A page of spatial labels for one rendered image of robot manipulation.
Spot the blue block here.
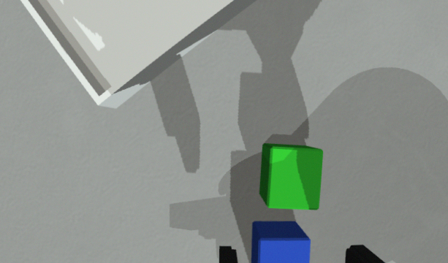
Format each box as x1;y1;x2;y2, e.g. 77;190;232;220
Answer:
251;221;311;263

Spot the white square tray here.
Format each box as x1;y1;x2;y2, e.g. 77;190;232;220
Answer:
21;0;256;109

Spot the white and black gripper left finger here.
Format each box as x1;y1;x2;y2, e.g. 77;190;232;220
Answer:
219;246;238;263

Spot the green block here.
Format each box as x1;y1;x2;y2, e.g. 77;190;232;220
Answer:
259;143;323;210

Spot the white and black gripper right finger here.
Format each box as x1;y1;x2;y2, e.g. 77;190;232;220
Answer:
345;245;385;263

